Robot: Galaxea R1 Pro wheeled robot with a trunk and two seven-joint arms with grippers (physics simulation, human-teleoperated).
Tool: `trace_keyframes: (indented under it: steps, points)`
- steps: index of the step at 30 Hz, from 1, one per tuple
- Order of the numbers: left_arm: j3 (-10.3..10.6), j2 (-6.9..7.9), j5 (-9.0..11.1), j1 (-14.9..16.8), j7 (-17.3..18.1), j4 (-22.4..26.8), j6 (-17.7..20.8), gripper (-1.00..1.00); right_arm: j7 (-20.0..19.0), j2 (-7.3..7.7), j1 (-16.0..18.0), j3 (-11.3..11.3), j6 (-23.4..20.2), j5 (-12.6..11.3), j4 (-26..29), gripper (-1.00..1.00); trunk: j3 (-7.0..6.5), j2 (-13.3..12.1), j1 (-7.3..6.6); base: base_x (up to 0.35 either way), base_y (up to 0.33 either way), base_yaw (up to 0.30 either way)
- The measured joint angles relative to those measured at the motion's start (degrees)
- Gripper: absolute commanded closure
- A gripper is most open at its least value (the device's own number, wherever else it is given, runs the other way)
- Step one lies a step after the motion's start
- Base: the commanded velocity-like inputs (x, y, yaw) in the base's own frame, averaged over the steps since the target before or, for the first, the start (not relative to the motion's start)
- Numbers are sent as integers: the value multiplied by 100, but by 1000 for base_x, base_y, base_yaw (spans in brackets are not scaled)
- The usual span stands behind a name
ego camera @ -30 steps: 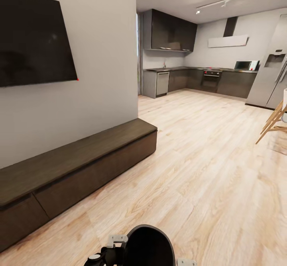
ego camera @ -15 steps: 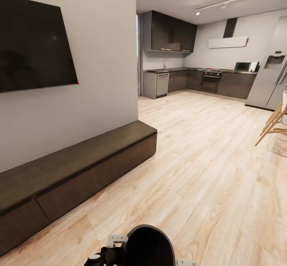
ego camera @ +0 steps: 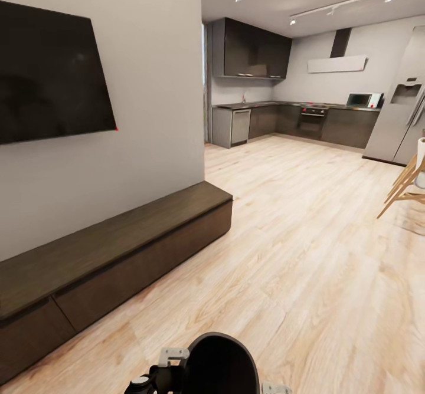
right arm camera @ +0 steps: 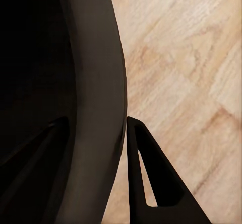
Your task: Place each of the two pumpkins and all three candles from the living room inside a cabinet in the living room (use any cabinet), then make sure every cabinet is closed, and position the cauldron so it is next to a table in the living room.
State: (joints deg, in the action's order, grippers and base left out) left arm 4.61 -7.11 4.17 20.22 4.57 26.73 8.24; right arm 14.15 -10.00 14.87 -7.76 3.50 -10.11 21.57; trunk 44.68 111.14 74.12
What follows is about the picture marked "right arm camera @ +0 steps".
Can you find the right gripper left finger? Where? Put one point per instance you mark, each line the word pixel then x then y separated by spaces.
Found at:
pixel 28 172

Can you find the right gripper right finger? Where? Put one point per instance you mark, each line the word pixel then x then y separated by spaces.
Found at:
pixel 176 204

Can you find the cauldron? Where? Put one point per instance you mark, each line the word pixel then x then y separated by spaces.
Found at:
pixel 65 58

